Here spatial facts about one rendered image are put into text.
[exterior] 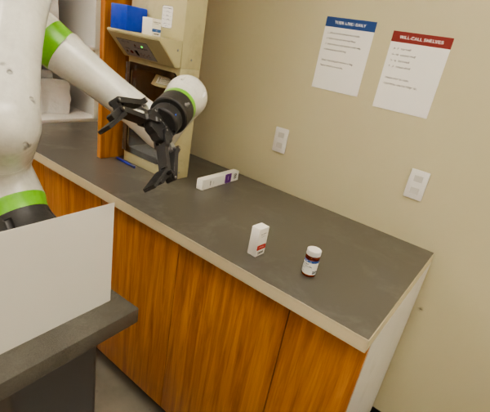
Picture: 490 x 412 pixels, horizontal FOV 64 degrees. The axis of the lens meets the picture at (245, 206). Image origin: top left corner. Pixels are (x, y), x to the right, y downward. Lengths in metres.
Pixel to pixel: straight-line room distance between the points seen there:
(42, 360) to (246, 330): 0.64
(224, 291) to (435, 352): 0.97
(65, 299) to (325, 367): 0.70
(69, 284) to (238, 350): 0.66
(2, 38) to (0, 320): 0.51
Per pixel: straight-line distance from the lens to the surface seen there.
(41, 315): 0.89
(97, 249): 0.89
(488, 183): 1.60
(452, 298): 1.75
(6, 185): 0.89
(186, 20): 1.64
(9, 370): 0.87
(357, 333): 1.05
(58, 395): 1.07
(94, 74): 1.11
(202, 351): 1.48
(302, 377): 1.25
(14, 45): 0.87
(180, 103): 0.93
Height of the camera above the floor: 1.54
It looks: 22 degrees down
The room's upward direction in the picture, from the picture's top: 10 degrees clockwise
